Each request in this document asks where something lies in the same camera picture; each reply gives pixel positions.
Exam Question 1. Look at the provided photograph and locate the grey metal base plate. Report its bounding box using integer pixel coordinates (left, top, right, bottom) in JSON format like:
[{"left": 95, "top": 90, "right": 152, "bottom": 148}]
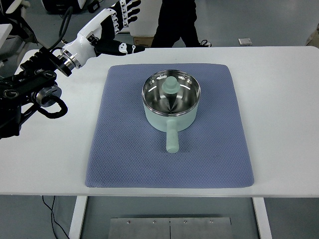
[{"left": 109, "top": 218, "right": 234, "bottom": 239}]

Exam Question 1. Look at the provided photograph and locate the right white table leg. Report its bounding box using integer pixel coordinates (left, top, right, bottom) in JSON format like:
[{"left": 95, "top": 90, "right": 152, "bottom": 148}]
[{"left": 252, "top": 197, "right": 273, "bottom": 239}]

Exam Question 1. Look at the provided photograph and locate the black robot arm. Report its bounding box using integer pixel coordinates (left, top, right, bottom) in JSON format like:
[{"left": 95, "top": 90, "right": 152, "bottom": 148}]
[{"left": 0, "top": 47, "right": 75, "bottom": 138}]

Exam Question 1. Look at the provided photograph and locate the black floor cable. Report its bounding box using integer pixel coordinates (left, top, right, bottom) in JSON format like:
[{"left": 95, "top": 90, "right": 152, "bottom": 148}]
[{"left": 41, "top": 195, "right": 70, "bottom": 239}]

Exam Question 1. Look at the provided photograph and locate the green pot with handle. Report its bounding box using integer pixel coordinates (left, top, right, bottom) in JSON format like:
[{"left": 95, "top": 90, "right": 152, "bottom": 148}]
[{"left": 142, "top": 70, "right": 201, "bottom": 154}]

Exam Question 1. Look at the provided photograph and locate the small grey floor plate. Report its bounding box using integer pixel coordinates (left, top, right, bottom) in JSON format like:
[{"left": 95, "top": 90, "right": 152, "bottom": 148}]
[{"left": 238, "top": 38, "right": 253, "bottom": 46}]

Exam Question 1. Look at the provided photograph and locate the person in black trousers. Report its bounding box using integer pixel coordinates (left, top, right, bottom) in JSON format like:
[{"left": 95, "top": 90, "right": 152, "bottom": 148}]
[{"left": 151, "top": 0, "right": 212, "bottom": 48}]

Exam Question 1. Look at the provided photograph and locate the blue textured mat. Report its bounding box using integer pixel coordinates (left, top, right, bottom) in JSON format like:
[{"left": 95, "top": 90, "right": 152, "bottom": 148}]
[{"left": 85, "top": 63, "right": 254, "bottom": 189}]

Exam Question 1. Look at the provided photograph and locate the white pedestal stand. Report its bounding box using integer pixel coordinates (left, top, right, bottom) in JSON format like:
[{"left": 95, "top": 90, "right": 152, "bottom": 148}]
[{"left": 120, "top": 0, "right": 161, "bottom": 36}]

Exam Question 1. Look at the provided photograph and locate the person in beige clothes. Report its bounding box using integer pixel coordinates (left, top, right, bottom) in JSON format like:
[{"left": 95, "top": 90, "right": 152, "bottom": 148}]
[{"left": 306, "top": 25, "right": 319, "bottom": 48}]

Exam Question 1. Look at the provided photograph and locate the glass lid green knob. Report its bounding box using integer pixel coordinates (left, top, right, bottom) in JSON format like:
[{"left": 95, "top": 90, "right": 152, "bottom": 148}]
[{"left": 142, "top": 70, "right": 200, "bottom": 117}]

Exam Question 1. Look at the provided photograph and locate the cardboard box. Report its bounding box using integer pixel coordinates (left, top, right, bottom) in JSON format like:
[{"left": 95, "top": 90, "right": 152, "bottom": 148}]
[{"left": 133, "top": 36, "right": 154, "bottom": 48}]

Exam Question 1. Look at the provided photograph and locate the left white table leg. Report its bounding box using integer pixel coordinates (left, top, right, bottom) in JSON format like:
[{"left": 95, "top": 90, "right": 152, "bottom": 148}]
[{"left": 68, "top": 196, "right": 88, "bottom": 239}]

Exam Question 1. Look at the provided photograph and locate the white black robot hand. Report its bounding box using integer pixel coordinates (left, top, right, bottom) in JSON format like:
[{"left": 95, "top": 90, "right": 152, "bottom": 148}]
[{"left": 60, "top": 0, "right": 145, "bottom": 70}]

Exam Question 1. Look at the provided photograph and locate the white table leg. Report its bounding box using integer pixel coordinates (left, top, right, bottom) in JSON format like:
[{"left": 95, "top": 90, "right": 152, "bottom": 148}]
[
  {"left": 68, "top": 196, "right": 88, "bottom": 239},
  {"left": 252, "top": 197, "right": 273, "bottom": 239}
]

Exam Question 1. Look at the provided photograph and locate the black equipment top left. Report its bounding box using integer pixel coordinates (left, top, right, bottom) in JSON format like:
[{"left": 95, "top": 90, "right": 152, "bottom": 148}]
[{"left": 41, "top": 0, "right": 101, "bottom": 14}]

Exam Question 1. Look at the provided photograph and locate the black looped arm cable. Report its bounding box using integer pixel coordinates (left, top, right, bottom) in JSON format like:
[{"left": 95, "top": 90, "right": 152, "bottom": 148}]
[{"left": 37, "top": 6, "right": 74, "bottom": 120}]

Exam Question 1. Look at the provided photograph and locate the chair at left edge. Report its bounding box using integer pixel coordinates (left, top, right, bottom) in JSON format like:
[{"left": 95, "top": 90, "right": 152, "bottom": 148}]
[{"left": 0, "top": 0, "right": 38, "bottom": 62}]

